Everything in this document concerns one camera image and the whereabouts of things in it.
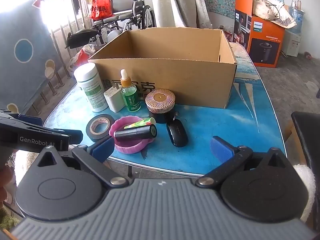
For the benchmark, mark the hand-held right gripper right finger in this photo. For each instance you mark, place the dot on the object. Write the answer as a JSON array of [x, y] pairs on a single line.
[[221, 147]]

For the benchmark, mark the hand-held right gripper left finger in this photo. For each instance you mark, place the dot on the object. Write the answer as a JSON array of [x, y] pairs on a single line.
[[103, 148]]

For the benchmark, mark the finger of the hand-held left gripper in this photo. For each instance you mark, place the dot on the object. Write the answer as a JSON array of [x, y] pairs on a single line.
[[27, 120], [72, 136]]

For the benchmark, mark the black electrical tape roll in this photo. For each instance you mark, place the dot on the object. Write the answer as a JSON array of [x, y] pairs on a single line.
[[88, 130]]

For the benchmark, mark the pink plastic bowl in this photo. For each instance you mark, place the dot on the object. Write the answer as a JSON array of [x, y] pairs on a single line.
[[130, 148]]

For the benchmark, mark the black cylindrical tube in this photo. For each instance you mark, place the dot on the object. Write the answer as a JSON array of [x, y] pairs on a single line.
[[135, 132]]

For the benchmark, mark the green lip balm tube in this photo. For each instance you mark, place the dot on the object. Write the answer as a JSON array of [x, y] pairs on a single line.
[[140, 123]]

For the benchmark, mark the black key fob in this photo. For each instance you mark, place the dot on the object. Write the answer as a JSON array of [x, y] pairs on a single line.
[[177, 135]]

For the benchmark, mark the white charger plug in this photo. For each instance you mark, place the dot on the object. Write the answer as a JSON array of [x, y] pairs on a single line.
[[113, 101]]

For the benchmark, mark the white bottle with green label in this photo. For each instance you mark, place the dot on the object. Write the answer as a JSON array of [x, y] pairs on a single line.
[[90, 90]]

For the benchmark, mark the green dropper bottle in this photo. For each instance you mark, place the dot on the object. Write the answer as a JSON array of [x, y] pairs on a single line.
[[130, 97]]

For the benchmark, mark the brown cardboard box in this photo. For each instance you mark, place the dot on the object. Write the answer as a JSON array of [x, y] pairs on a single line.
[[187, 80]]

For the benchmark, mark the black jar with rose-gold lid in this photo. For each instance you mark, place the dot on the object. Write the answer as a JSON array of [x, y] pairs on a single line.
[[160, 97]]

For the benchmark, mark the printed blue blanket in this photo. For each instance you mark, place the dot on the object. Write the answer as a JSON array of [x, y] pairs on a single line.
[[30, 75]]

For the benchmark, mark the red and white plastic bag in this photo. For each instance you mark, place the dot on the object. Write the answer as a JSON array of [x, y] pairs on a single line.
[[81, 56]]

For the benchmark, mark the black chair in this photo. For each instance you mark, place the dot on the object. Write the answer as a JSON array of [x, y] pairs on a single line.
[[307, 135]]

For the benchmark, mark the white towel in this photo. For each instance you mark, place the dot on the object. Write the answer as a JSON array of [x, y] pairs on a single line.
[[306, 185]]

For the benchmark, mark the white round ball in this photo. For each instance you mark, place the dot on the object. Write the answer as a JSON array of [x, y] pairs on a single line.
[[113, 34]]

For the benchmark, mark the orange appliance box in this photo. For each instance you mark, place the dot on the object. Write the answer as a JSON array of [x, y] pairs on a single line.
[[265, 45]]

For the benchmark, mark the metal railing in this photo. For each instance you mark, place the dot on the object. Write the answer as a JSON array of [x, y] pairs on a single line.
[[74, 2]]

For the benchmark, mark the beige sun hat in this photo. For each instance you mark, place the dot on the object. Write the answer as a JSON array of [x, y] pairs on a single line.
[[270, 10]]

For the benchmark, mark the grey curtain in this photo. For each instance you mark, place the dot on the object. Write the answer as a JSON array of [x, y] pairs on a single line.
[[175, 2]]

